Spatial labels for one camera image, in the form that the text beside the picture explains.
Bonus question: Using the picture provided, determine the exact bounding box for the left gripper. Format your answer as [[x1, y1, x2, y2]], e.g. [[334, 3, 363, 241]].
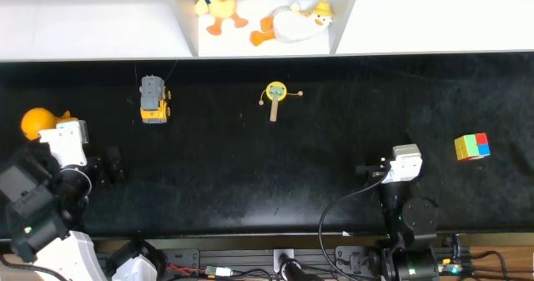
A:
[[85, 146, 123, 186]]

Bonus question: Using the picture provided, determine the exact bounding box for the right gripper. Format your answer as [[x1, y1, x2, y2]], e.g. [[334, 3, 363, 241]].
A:
[[355, 158, 391, 178]]

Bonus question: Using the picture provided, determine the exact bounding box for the grey and yellow toy truck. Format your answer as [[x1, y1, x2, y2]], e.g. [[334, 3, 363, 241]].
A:
[[139, 74, 173, 125]]

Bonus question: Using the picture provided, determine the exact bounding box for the orange rubber dinosaur toy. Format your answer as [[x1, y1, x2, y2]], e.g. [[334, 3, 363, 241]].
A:
[[20, 107, 79, 142]]

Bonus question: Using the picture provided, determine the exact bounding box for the yellow wooden rattle drum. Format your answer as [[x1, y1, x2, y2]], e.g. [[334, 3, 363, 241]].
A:
[[258, 81, 305, 123]]

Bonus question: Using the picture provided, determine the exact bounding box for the many-coloured puzzle cube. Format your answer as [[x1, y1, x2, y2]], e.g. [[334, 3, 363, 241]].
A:
[[453, 132, 491, 162]]

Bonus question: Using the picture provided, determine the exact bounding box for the white shelf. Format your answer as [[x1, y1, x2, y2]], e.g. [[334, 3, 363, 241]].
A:
[[0, 0, 534, 63]]

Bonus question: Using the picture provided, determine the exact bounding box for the white plush duck yellow hat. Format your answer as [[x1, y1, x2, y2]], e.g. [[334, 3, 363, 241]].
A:
[[249, 0, 335, 48]]

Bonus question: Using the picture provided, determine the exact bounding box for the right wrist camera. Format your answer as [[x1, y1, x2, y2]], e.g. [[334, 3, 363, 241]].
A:
[[380, 143, 424, 185]]

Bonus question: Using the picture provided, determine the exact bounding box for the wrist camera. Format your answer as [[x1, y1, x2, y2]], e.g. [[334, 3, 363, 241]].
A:
[[380, 143, 424, 185], [38, 119, 90, 168]]

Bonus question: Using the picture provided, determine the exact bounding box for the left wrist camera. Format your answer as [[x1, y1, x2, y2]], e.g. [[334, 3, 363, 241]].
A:
[[38, 119, 90, 168]]

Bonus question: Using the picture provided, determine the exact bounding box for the black cable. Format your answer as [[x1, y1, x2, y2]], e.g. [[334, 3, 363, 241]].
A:
[[0, 253, 70, 281], [318, 170, 393, 281]]

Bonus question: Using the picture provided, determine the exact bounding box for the mounting rail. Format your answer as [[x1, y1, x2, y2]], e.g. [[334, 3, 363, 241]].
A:
[[93, 233, 512, 281]]

